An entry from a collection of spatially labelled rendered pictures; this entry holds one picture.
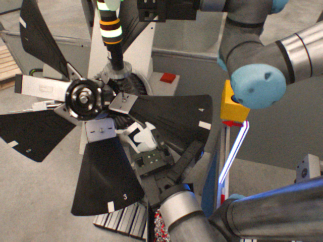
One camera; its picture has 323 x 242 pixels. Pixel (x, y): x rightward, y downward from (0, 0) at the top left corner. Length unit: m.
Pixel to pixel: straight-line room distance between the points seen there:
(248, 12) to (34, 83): 0.77
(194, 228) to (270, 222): 0.12
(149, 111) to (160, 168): 0.19
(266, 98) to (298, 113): 1.21
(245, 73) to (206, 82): 1.01
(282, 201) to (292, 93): 1.14
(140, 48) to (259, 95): 0.59
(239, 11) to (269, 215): 0.35
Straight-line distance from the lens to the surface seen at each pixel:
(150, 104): 0.58
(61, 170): 2.01
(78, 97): 0.60
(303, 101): 1.50
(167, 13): 0.44
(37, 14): 0.72
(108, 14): 0.46
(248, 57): 0.36
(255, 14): 0.44
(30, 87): 0.92
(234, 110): 0.83
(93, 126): 0.63
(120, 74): 0.50
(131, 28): 0.58
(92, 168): 0.64
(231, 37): 0.45
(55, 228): 1.80
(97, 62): 0.90
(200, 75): 1.32
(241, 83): 0.33
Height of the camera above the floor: 1.58
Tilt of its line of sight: 46 degrees down
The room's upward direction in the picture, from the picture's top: straight up
